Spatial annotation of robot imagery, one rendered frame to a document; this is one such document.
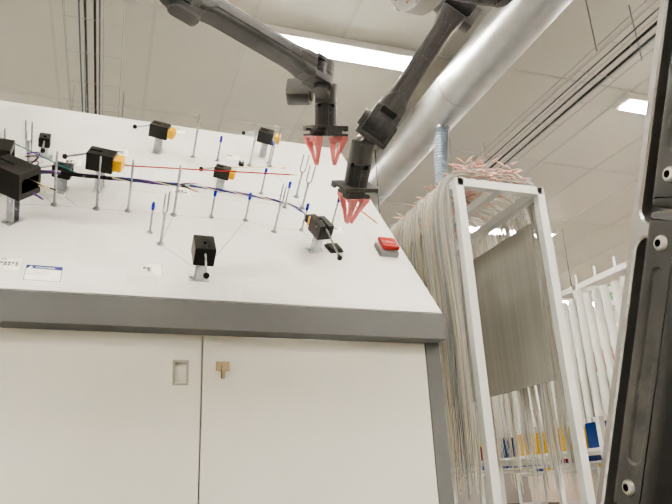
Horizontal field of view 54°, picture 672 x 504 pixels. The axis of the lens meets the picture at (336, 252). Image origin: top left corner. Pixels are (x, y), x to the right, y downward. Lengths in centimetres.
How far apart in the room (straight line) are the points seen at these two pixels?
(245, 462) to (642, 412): 114
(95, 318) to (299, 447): 51
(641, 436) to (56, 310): 120
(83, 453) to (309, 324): 54
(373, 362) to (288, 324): 24
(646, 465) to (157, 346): 119
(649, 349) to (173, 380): 117
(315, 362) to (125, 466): 46
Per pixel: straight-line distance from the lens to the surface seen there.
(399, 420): 161
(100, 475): 144
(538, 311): 241
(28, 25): 480
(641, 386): 42
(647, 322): 41
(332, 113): 170
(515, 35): 418
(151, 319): 145
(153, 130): 211
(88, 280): 150
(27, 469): 144
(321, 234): 171
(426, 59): 163
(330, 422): 154
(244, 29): 154
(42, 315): 144
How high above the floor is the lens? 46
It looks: 20 degrees up
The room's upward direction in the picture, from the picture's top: 3 degrees counter-clockwise
